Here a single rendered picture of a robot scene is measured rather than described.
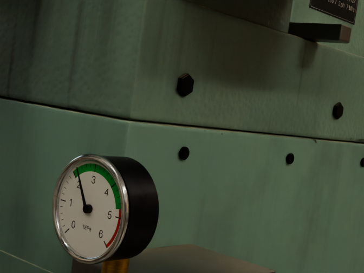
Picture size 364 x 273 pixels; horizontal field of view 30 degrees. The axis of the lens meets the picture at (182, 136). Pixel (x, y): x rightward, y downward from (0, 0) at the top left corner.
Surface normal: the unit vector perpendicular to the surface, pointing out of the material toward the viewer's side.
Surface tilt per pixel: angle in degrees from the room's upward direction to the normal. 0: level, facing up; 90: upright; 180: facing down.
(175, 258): 0
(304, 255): 90
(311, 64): 90
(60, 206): 90
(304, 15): 90
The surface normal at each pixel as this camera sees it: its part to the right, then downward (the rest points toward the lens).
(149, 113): 0.75, 0.14
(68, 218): -0.65, -0.05
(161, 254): 0.14, -0.99
